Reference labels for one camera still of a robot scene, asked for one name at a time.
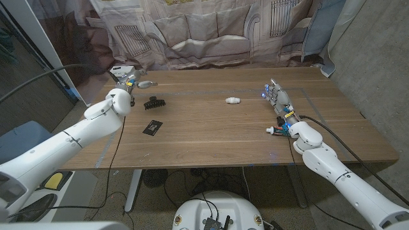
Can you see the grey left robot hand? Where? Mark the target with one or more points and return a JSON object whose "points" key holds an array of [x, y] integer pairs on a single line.
{"points": [[132, 80]]}

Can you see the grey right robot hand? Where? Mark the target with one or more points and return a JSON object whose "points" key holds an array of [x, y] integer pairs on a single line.
{"points": [[281, 102]]}

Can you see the black claw hair clip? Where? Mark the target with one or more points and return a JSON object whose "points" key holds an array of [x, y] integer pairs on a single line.
{"points": [[154, 103]]}

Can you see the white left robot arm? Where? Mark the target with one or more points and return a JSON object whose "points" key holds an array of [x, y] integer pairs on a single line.
{"points": [[64, 143]]}

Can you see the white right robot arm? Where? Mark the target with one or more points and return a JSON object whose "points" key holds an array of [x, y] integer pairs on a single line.
{"points": [[351, 185]]}

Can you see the small toothpaste tube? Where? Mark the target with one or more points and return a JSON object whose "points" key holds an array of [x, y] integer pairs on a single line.
{"points": [[271, 129]]}

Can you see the white bandage roll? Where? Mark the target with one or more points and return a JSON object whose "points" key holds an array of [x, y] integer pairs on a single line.
{"points": [[232, 100]]}

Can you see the black card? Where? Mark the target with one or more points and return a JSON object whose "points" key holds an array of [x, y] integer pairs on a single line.
{"points": [[152, 127]]}

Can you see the white power strip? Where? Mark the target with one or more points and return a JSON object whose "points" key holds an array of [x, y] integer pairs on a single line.
{"points": [[119, 69]]}

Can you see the printed sofa backdrop curtain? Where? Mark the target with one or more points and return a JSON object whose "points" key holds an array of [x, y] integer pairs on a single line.
{"points": [[204, 32]]}

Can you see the grey table leg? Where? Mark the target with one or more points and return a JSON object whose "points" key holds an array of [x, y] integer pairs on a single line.
{"points": [[295, 188]]}

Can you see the white partition panel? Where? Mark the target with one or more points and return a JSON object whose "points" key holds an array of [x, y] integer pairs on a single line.
{"points": [[48, 48]]}

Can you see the black round fan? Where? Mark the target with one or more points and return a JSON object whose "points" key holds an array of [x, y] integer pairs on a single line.
{"points": [[155, 178]]}

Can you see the white table leg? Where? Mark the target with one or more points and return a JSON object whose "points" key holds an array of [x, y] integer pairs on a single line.
{"points": [[133, 191]]}

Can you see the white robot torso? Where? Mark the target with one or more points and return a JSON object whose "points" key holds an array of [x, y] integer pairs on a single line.
{"points": [[220, 204]]}

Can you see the yellow and black foot pedal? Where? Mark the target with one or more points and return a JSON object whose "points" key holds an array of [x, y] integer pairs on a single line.
{"points": [[54, 180]]}

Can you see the blue plastic bin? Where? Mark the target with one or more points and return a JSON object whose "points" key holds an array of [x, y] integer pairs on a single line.
{"points": [[19, 140]]}

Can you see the black module with antenna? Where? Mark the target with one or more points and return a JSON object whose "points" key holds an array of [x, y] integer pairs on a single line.
{"points": [[212, 223]]}

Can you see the dark shoe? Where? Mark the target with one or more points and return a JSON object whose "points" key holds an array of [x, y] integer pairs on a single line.
{"points": [[35, 209]]}

